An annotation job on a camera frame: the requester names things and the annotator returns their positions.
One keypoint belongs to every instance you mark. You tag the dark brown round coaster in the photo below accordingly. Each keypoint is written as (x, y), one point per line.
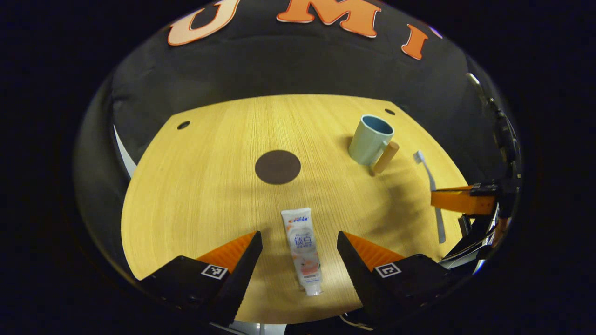
(277, 167)

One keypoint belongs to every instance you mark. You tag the white toothpaste tube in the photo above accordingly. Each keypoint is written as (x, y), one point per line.
(302, 246)

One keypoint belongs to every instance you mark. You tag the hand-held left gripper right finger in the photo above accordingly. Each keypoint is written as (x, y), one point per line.
(358, 274)

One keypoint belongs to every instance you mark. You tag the white toothbrush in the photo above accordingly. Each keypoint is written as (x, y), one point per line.
(433, 181)

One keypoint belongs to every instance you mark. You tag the white frame bar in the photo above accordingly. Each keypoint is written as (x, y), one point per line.
(123, 153)

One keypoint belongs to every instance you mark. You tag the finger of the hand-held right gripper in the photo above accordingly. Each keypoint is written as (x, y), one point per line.
(458, 201)

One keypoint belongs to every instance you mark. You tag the light wooden desktop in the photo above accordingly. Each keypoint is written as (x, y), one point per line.
(200, 195)

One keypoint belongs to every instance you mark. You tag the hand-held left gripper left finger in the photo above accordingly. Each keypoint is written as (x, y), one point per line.
(242, 274)

